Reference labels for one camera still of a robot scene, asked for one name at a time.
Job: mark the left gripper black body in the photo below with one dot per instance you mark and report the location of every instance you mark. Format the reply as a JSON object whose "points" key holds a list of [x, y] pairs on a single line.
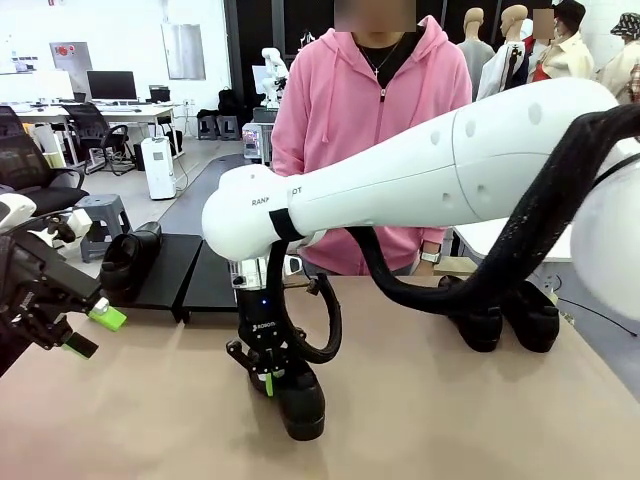
{"points": [[35, 285]]}

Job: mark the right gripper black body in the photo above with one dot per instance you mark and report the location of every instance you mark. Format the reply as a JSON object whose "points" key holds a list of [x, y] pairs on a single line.
{"points": [[257, 320]]}

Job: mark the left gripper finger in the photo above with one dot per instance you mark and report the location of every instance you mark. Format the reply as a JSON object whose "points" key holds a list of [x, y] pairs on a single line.
{"points": [[82, 346], [111, 317]]}

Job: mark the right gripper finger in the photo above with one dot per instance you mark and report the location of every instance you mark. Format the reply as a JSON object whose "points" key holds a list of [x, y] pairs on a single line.
{"points": [[290, 352], [247, 360]]}

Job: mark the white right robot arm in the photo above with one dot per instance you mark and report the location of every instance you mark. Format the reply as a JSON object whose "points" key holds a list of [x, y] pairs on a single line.
{"points": [[400, 175]]}

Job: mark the person's pink-sleeved left forearm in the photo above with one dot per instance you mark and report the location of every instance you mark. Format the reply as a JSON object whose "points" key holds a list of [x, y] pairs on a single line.
{"points": [[432, 237]]}

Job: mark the small white background robot arm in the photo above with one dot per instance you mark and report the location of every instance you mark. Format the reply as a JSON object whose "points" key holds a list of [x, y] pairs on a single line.
{"points": [[272, 60]]}

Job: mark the black shoe stand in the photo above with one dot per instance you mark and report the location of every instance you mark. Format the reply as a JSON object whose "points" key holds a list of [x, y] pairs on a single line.
{"points": [[170, 265], [210, 280]]}

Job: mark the person's left hand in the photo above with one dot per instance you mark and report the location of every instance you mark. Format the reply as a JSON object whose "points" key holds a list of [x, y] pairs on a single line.
{"points": [[424, 270]]}

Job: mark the grey plastic stool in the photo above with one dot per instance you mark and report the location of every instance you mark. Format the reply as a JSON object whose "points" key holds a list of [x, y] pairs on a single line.
{"points": [[102, 210]]}

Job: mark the black mesh office chair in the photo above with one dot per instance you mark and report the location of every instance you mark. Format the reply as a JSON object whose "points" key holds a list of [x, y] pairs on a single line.
{"points": [[30, 165]]}

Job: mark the white air purifier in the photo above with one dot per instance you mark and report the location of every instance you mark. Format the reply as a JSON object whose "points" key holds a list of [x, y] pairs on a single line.
{"points": [[157, 170]]}

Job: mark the silver wristwatch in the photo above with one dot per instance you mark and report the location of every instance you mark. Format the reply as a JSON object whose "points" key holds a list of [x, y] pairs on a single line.
{"points": [[430, 257]]}

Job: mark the computer case with lights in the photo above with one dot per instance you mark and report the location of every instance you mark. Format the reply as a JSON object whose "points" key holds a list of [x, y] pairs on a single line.
{"points": [[255, 142]]}

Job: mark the dark small stool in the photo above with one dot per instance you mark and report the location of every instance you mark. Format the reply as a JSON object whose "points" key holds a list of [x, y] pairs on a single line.
{"points": [[207, 127], [229, 127]]}

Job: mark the white office desk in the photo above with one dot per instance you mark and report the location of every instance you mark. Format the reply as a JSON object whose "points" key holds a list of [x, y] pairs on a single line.
{"points": [[125, 109]]}

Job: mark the black computer monitor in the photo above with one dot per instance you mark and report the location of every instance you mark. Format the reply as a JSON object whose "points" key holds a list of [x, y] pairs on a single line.
{"points": [[111, 85]]}

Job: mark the black backpack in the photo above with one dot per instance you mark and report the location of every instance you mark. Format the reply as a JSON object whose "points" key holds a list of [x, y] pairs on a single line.
{"points": [[227, 102]]}

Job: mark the black printer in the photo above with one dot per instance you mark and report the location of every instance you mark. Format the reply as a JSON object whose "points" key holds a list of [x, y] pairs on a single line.
{"points": [[159, 94]]}

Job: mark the white table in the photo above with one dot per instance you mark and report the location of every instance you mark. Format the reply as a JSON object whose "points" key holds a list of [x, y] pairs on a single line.
{"points": [[490, 240]]}

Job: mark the grey cabinet with red dial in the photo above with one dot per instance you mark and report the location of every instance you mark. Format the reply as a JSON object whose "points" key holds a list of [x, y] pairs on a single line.
{"points": [[70, 55]]}

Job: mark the person in pink hoodie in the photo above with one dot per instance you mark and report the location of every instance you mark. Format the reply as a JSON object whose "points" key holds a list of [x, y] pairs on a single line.
{"points": [[340, 100]]}

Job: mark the mannequin in grey shirt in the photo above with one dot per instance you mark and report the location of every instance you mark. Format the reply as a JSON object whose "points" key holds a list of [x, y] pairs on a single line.
{"points": [[475, 55]]}

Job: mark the mannequin in white jacket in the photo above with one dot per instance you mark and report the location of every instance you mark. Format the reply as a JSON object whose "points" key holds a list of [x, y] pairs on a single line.
{"points": [[505, 65]]}

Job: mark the mannequin in beige jacket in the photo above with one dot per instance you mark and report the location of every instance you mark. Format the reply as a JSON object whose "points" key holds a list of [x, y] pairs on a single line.
{"points": [[565, 55]]}

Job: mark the mannequin with bucket hat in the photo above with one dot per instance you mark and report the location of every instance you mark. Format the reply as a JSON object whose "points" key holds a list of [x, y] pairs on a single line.
{"points": [[622, 65]]}

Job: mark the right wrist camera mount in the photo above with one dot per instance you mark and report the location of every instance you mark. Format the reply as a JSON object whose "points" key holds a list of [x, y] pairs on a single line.
{"points": [[292, 265]]}

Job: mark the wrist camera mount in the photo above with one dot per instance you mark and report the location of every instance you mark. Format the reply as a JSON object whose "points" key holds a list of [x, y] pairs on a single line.
{"points": [[292, 265], [77, 222]]}

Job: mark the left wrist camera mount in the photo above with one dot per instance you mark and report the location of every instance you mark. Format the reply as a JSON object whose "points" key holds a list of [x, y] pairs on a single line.
{"points": [[77, 222]]}

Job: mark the metal wall panel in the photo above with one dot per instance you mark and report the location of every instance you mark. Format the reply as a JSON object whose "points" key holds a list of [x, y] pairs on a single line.
{"points": [[182, 50]]}

